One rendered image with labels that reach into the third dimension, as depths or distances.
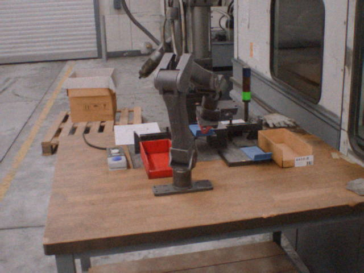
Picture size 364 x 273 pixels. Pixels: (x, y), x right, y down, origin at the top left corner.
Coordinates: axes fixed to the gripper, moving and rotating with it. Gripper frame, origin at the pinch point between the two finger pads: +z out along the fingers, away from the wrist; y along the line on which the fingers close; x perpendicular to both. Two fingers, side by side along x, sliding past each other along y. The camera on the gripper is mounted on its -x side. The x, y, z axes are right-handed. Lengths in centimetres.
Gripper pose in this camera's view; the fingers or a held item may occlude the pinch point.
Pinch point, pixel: (203, 131)
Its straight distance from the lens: 179.4
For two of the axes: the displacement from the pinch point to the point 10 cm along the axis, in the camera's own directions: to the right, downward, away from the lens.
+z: -1.0, 6.7, 7.4
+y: -1.9, -7.4, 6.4
